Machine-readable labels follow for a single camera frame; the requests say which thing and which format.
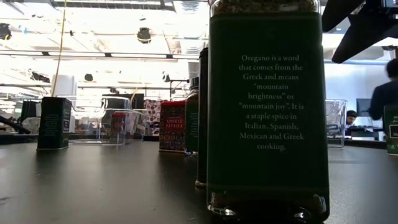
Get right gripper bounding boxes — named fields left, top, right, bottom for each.
left=322, top=0, right=398, bottom=65

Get oregano glass spice jar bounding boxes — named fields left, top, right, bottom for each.
left=185, top=77, right=200, bottom=156
left=206, top=0, right=331, bottom=224

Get dark green spice tin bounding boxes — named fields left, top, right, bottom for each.
left=36, top=96, right=73, bottom=151
left=195, top=47, right=210, bottom=189
left=383, top=105, right=398, bottom=156

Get smoked paprika tin red lid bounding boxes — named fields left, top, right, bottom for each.
left=159, top=100, right=187, bottom=154
left=111, top=113, right=127, bottom=141

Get person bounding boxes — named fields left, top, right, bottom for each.
left=369, top=58, right=398, bottom=122
left=346, top=110, right=358, bottom=126

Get black monitor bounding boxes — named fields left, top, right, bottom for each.
left=356, top=98, right=373, bottom=118
left=102, top=93, right=146, bottom=110

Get clear plastic bin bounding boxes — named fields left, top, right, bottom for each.
left=99, top=95, right=147, bottom=146
left=325, top=98, right=348, bottom=149

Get black desk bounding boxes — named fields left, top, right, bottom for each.
left=345, top=125, right=385, bottom=141

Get black dome ceiling lamp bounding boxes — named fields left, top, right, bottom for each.
left=137, top=27, right=152, bottom=44

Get red white patterned cloth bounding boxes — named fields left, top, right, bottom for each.
left=144, top=98, right=161, bottom=137

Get black chair back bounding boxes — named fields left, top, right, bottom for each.
left=20, top=100, right=42, bottom=124

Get grey crumpled cover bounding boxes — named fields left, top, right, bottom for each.
left=21, top=117, right=41, bottom=135

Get yellow cable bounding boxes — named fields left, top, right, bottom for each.
left=50, top=0, right=68, bottom=97

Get black frame strut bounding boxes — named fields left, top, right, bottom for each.
left=0, top=114, right=32, bottom=135

